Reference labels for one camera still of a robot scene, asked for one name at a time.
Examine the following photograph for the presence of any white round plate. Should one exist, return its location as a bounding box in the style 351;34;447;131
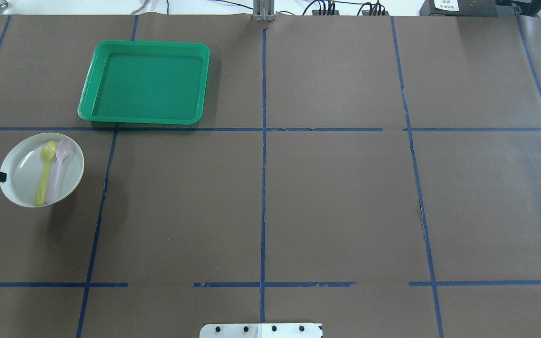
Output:
0;132;85;207

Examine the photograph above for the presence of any yellow plastic spoon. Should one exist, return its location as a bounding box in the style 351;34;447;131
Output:
34;141;57;206

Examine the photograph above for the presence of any pink plastic spoon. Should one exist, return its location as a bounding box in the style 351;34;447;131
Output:
45;137;72;205

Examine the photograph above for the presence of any white metal mounting plate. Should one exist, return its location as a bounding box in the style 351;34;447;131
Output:
199;323;324;338

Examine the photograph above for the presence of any green plastic tray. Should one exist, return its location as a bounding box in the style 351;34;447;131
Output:
77;40;210;125

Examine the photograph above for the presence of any black device with label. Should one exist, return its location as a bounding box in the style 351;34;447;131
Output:
419;0;517;17

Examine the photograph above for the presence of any grey metal bracket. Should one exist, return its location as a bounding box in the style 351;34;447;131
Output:
253;0;277;22

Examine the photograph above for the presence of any black cable connector left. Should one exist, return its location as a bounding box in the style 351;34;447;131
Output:
306;0;339;16

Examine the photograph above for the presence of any black cable connector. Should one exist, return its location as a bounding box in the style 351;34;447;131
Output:
306;0;339;16
357;0;389;16

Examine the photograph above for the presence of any black cable connector right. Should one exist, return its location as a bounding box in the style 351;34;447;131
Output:
357;0;389;16

